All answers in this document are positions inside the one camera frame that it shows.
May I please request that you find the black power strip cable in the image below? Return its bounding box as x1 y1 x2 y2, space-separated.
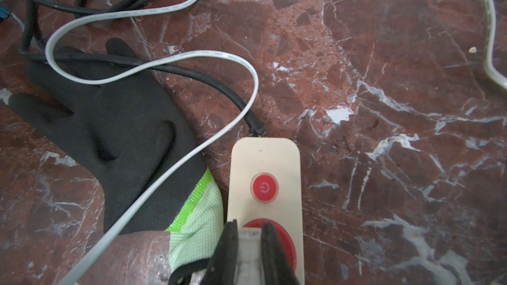
8 0 266 137

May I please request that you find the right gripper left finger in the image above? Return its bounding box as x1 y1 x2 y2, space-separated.
200 220 238 285

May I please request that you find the black work glove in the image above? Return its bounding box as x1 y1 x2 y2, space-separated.
8 61 223 284

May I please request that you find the beige fan white cable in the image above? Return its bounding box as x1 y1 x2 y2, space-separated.
44 0 260 285

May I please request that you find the beige red power strip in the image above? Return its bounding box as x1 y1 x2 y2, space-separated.
227 137 305 284

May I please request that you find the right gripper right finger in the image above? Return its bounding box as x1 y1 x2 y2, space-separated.
261 222 300 285

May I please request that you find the green fan white cable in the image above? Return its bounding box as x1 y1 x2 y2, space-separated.
477 0 507 91

